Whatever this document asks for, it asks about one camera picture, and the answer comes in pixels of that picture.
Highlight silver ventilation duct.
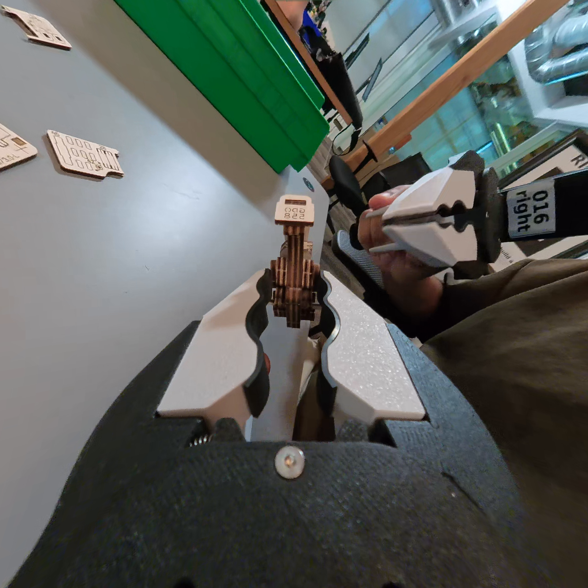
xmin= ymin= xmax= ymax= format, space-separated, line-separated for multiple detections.
xmin=524 ymin=0 xmax=588 ymax=85

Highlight person's olive clothing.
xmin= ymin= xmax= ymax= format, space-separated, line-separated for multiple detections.
xmin=420 ymin=257 xmax=588 ymax=588

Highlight small slotted wooden panel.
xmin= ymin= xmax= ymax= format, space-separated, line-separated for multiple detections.
xmin=47 ymin=130 xmax=125 ymax=180

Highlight grey desk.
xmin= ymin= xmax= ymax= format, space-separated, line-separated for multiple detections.
xmin=0 ymin=0 xmax=331 ymax=582

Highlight person's right hand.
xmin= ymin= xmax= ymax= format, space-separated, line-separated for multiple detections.
xmin=357 ymin=185 xmax=445 ymax=319

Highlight wooden beam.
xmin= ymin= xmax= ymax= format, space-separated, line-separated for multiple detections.
xmin=345 ymin=0 xmax=570 ymax=168

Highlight black office chair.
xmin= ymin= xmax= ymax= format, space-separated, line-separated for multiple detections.
xmin=381 ymin=152 xmax=433 ymax=187
xmin=328 ymin=155 xmax=368 ymax=217

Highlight small notched wooden panel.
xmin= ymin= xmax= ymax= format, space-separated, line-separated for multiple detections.
xmin=0 ymin=6 xmax=73 ymax=50

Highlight laser-cut wooden parts sheet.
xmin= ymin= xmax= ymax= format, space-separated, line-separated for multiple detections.
xmin=0 ymin=123 xmax=38 ymax=173

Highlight wooden motorcycle model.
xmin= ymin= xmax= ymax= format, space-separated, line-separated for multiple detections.
xmin=269 ymin=194 xmax=321 ymax=329

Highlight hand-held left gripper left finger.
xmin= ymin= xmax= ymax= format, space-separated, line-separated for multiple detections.
xmin=156 ymin=269 xmax=273 ymax=430

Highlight black-framed marker sign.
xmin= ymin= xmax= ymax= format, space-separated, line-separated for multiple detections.
xmin=487 ymin=129 xmax=588 ymax=273

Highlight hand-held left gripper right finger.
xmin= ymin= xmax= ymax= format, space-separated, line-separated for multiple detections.
xmin=319 ymin=271 xmax=426 ymax=432

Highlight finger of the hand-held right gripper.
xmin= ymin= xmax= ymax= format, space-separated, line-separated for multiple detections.
xmin=381 ymin=165 xmax=481 ymax=226
xmin=381 ymin=219 xmax=481 ymax=269

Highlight wooden workbench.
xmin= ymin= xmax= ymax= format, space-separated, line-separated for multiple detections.
xmin=264 ymin=0 xmax=354 ymax=126

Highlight green plastic bin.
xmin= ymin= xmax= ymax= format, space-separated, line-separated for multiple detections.
xmin=114 ymin=0 xmax=330 ymax=174

